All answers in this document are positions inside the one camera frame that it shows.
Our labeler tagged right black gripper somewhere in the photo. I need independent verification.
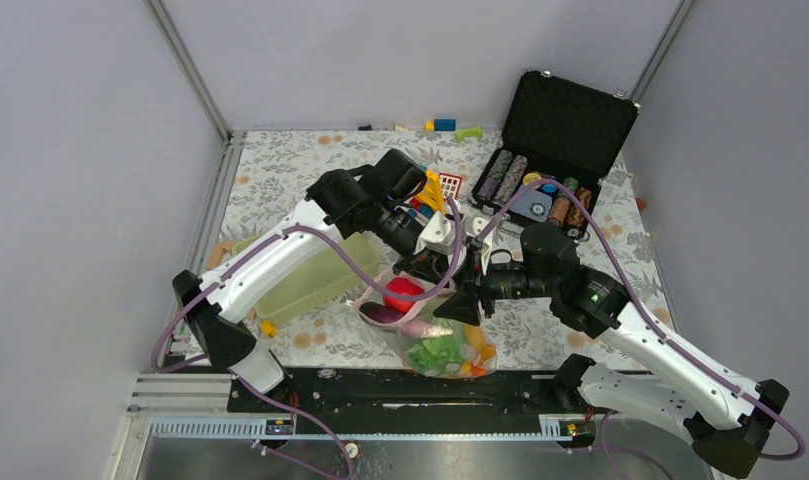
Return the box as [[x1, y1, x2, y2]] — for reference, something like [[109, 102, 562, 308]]
[[433, 245, 557, 327]]

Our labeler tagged orange toy carrot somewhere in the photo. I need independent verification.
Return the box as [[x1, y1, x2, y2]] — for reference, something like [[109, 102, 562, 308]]
[[458, 344, 497, 378]]

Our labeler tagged red toy apple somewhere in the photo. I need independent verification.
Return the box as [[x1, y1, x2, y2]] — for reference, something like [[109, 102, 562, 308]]
[[382, 276, 426, 315]]

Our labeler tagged green toy leaf vegetable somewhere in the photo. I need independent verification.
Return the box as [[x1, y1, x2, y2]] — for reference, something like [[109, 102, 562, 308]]
[[407, 335, 464, 372]]

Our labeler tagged clear pink dotted zip bag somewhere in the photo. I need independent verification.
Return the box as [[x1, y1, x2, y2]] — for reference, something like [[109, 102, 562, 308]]
[[349, 288, 498, 379]]

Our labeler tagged purple toy eggplant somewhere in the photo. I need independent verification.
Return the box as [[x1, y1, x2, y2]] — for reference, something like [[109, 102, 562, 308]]
[[358, 302, 444, 338]]

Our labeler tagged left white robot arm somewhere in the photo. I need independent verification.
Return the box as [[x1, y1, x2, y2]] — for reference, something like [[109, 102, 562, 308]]
[[172, 149, 491, 411]]

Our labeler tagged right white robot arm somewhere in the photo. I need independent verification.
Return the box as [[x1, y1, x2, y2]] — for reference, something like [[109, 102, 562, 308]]
[[419, 219, 789, 479]]

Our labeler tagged yellow toy block sailboat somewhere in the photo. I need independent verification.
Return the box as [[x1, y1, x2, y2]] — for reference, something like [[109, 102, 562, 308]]
[[408, 170, 446, 219]]

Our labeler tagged red white window block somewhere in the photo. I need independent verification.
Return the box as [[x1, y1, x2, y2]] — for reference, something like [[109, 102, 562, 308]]
[[438, 173, 463, 199]]

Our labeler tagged pale green plastic basket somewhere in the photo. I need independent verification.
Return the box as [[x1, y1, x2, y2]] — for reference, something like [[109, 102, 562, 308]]
[[229, 234, 381, 328]]

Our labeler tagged blue yellow brick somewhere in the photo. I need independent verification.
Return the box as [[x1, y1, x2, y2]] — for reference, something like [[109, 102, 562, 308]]
[[424, 118, 456, 132]]

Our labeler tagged green arch block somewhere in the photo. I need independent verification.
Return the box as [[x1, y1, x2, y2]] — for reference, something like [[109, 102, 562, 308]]
[[455, 126, 483, 143]]

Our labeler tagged floral table mat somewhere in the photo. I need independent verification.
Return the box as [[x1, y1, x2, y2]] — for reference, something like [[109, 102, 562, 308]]
[[217, 131, 671, 371]]

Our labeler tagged tan wooden block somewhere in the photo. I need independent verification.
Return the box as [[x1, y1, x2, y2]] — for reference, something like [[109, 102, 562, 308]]
[[205, 241, 236, 270]]

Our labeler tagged black poker chip case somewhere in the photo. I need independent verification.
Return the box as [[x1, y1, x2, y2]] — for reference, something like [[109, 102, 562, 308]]
[[469, 70, 640, 213]]

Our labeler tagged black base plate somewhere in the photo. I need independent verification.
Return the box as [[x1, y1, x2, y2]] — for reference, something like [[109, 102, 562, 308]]
[[213, 367, 604, 438]]

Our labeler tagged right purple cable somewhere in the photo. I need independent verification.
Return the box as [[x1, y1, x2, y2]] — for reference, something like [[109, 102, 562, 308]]
[[476, 177, 807, 480]]

